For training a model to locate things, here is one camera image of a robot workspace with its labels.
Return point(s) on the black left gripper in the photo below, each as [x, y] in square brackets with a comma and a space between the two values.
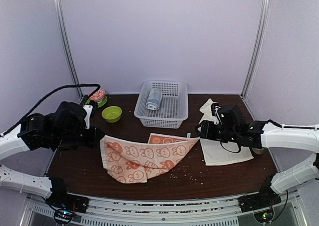
[92, 142]

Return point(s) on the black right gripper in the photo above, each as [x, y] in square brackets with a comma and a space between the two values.
[206, 132]

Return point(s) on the orange bunny pattern towel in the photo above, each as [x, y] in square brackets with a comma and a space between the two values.
[133, 162]

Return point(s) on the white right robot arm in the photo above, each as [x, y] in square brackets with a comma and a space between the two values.
[229, 125]

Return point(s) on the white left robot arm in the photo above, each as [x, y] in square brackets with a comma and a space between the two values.
[66, 129]

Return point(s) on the cream white towel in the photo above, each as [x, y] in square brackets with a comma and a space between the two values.
[214, 154]

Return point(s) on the green plastic bowl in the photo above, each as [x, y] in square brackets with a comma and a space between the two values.
[112, 114]

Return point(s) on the green plastic plate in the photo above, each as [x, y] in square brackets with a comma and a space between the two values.
[100, 103]

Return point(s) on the white perforated plastic basket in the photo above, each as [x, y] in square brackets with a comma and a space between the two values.
[173, 109]

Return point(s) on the red white patterned bowl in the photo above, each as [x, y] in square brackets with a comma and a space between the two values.
[98, 96]

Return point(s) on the cream patterned cup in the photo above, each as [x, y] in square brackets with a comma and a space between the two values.
[258, 151]

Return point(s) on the rolled light blue towel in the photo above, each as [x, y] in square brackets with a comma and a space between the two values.
[154, 99]

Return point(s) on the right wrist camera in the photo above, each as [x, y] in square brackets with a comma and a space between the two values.
[217, 117]

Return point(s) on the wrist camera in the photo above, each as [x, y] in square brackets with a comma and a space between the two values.
[90, 112]
[217, 117]

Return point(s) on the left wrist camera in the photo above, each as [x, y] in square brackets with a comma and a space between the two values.
[90, 112]

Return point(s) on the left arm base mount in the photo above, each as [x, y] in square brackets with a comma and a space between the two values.
[65, 205]

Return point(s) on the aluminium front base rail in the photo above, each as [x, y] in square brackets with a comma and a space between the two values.
[222, 211]

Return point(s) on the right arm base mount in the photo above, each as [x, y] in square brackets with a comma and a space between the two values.
[262, 202]

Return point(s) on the right aluminium frame post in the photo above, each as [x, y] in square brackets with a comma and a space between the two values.
[256, 53]

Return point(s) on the aluminium frame post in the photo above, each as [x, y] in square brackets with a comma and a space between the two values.
[65, 42]
[256, 53]

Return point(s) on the left aluminium frame post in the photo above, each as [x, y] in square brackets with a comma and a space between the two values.
[65, 42]

